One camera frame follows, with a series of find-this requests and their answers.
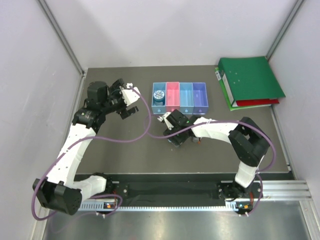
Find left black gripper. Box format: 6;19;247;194
101;79;138;119

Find blue slime jar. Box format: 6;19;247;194
153;90;166;106

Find purple drawer box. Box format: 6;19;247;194
192;82;209;115

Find pink drawer box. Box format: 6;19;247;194
165;82;180;112

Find light green folder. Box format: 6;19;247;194
214;67;271;111

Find red folder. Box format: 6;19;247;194
233;99;279;107

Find dark green binder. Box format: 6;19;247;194
218;56;286;107

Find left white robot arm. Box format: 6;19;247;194
32;79;140;215

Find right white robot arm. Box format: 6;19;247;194
157;110;270;201

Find grey blue glue stick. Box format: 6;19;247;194
192;137;201;143

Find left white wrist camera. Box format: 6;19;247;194
120;83;140;107

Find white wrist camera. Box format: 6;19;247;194
157;112;174;130
120;83;140;107

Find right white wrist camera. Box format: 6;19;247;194
157;112;174;130

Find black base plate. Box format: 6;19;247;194
100;173;262;199

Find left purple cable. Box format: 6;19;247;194
31;84;151;233

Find grey slotted cable duct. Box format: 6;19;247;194
78;201;249;212

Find aluminium front rail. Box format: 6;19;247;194
39;180;313;201

